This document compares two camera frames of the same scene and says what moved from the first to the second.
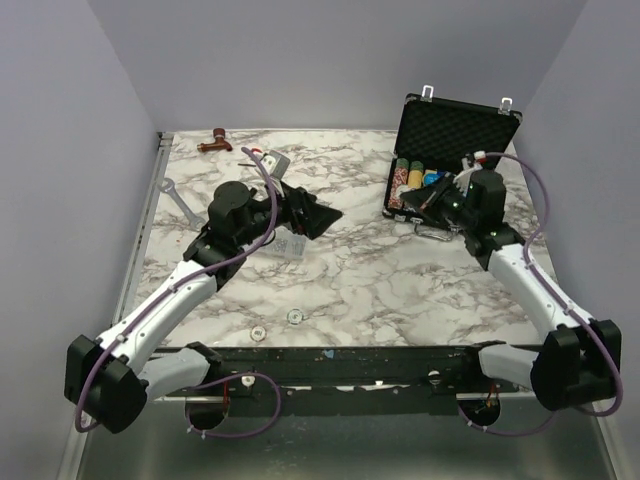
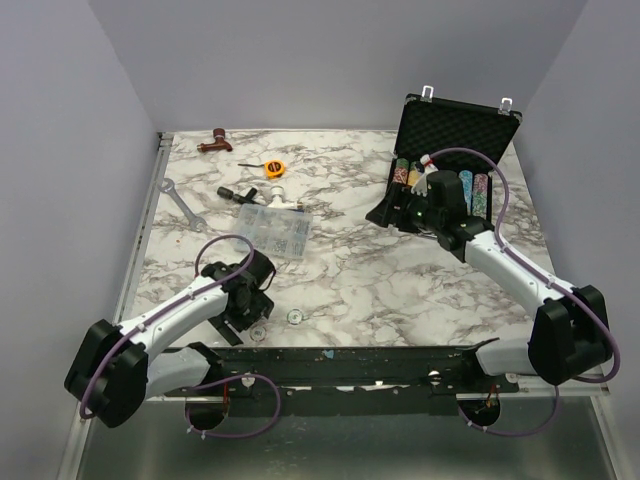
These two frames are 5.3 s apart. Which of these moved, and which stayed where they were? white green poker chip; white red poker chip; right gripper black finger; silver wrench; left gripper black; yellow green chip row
Moved: right gripper black finger; left gripper black
Stayed: yellow green chip row; white red poker chip; white green poker chip; silver wrench
